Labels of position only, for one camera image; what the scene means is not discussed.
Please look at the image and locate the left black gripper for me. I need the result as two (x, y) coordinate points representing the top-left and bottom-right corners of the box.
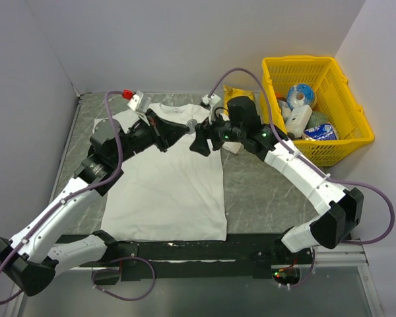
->
(112, 108), (189, 164)

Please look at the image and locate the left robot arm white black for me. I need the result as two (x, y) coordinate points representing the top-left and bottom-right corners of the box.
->
(0, 110), (196, 297)

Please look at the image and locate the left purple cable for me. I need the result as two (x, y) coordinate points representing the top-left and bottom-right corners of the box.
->
(0, 90), (156, 304)

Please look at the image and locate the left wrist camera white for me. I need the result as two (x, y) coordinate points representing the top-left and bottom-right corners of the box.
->
(122, 90), (151, 124)

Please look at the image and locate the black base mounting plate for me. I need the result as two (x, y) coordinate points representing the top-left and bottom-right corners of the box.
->
(79, 234), (314, 281)

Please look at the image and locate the green round melon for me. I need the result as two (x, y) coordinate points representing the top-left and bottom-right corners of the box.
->
(306, 111), (329, 129)

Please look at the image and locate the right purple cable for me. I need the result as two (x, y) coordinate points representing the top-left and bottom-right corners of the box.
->
(209, 67), (396, 288)

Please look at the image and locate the yellow Lays chips bag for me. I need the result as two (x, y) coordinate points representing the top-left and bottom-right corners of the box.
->
(223, 85), (255, 101)

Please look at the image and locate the blue white tape roll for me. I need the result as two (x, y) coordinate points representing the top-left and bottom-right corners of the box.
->
(286, 83), (316, 110)

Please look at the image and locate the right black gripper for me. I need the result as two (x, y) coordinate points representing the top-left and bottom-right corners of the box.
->
(189, 108), (245, 157)

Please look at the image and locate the blue white snack packet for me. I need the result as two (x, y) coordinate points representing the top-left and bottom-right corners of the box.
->
(303, 123), (339, 141)

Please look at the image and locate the purple cable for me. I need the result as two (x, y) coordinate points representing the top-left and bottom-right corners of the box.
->
(209, 67), (396, 288)
(0, 90), (156, 304)

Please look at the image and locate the white t-shirt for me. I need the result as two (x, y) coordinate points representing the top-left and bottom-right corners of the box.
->
(94, 102), (242, 242)

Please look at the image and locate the yellow plastic basket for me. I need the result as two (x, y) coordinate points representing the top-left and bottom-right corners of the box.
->
(259, 55), (374, 167)

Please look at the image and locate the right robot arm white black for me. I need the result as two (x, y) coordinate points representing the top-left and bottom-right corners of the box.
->
(190, 95), (364, 264)

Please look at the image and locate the white plastic bottle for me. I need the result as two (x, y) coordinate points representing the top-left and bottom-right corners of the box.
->
(285, 104), (313, 139)

